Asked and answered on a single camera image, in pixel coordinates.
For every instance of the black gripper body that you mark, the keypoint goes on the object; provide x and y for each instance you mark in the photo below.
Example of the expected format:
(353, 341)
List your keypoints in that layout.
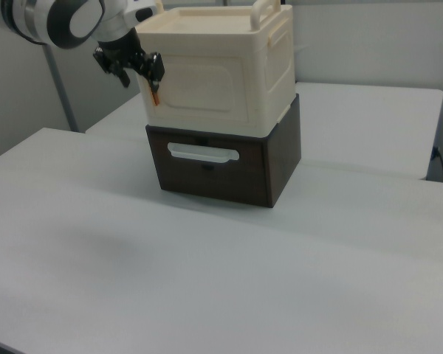
(122, 55)

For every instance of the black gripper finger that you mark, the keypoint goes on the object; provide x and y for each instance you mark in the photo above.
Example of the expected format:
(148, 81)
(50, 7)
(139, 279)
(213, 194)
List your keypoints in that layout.
(124, 78)
(154, 84)

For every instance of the cream cabinet door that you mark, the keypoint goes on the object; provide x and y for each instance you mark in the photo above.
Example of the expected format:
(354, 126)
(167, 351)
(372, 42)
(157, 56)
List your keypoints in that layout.
(203, 88)

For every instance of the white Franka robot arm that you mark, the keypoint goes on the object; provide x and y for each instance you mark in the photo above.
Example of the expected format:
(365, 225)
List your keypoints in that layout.
(77, 22)

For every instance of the cream plastic cabinet box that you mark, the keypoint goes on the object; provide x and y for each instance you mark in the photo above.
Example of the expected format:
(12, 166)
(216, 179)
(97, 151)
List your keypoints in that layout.
(273, 55)

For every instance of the dark brown drawer box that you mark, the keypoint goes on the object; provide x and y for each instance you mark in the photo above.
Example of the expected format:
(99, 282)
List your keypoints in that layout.
(277, 158)

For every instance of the grey partition post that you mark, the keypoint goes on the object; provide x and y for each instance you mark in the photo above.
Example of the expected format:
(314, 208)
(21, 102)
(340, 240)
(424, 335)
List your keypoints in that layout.
(61, 88)

